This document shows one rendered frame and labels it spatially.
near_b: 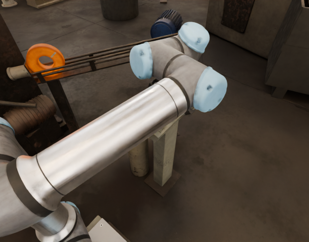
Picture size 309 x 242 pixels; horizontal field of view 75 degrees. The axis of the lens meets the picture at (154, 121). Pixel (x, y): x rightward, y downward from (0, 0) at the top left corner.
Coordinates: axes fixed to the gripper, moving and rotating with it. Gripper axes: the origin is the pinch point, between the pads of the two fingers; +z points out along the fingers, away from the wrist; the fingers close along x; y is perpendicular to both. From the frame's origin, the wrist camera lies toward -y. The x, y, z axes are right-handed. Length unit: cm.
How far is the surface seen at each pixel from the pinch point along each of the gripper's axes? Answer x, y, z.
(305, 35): -134, -26, 1
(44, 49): 10, 58, 9
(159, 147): -2.3, -7.0, 24.9
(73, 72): 3, 48, 20
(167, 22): -144, 86, 68
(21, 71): 21, 61, 20
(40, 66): 14, 58, 18
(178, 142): -37, -12, 66
